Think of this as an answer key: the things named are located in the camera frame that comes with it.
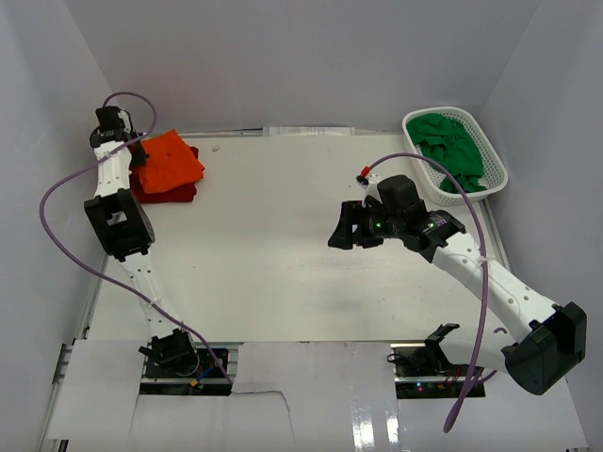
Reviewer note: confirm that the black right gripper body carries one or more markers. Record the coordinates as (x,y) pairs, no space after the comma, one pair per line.
(377,225)

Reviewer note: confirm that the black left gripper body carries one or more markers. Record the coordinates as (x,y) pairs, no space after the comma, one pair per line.
(138,153)

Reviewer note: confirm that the orange t shirt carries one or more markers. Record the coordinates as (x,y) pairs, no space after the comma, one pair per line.
(171,142)

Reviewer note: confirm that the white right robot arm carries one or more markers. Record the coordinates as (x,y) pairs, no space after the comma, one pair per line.
(548,339)

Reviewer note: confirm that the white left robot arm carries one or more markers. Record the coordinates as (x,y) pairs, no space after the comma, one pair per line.
(126,234)

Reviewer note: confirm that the green t shirt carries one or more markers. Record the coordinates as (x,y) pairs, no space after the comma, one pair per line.
(445,140)

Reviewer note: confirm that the white plastic laundry basket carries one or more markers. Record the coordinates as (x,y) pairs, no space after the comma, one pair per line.
(436,180)

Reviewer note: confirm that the folded dark red t shirt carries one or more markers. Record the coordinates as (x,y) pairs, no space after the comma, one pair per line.
(165,193)

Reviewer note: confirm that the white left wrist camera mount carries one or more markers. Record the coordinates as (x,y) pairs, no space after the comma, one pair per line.
(126,122)

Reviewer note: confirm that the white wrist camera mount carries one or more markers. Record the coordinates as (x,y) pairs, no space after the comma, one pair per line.
(369,181)
(126,122)

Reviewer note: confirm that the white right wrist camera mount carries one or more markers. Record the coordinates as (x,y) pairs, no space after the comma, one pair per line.
(369,181)

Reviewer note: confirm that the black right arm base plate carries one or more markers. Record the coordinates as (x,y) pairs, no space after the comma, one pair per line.
(419,375)

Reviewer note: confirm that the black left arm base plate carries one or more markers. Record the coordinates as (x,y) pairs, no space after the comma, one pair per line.
(194,377)

